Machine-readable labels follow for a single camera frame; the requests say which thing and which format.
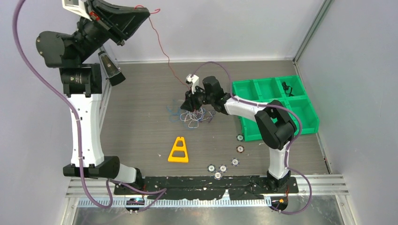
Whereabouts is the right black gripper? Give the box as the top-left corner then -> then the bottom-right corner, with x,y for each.
181,85 -> 214,113

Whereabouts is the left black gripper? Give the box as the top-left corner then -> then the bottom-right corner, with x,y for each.
72,0 -> 150,64

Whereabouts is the black ribbon cable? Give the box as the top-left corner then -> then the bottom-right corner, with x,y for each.
281,82 -> 295,97

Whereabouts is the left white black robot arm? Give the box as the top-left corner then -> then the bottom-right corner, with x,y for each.
36,0 -> 150,194

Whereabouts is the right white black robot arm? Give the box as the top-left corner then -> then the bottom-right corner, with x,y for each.
181,74 -> 297,192

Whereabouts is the yellow triangular plastic piece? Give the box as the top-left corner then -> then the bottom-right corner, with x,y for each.
168,136 -> 189,163

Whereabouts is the black corner-mounted lamp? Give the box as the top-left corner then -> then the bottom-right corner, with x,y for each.
98,50 -> 126,86

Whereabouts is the brown poker chip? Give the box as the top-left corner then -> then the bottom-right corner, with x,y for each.
236,146 -> 245,153

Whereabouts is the blue poker chip middle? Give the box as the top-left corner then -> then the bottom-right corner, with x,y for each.
219,165 -> 228,173

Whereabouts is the blue poker chip right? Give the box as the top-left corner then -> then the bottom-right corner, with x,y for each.
231,158 -> 240,166

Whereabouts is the blue poker chip bottom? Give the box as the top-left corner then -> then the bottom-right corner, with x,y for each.
214,172 -> 222,180

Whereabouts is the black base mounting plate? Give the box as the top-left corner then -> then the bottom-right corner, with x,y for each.
129,175 -> 299,200

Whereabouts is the green six-compartment bin tray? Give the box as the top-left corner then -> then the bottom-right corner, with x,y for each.
231,75 -> 320,143

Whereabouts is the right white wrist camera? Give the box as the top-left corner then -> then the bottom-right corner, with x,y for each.
185,74 -> 199,94

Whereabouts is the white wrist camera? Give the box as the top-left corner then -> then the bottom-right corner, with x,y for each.
61,0 -> 92,21
185,74 -> 199,94

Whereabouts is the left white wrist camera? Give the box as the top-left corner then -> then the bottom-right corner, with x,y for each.
61,0 -> 92,21

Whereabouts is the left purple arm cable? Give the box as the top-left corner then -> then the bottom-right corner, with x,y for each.
12,0 -> 167,213

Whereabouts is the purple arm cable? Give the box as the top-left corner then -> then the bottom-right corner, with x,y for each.
12,0 -> 167,213
191,61 -> 313,216

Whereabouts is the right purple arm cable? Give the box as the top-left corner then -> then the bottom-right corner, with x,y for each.
191,61 -> 313,216

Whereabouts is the aluminium front rail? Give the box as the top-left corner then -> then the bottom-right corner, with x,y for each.
67,175 -> 349,208

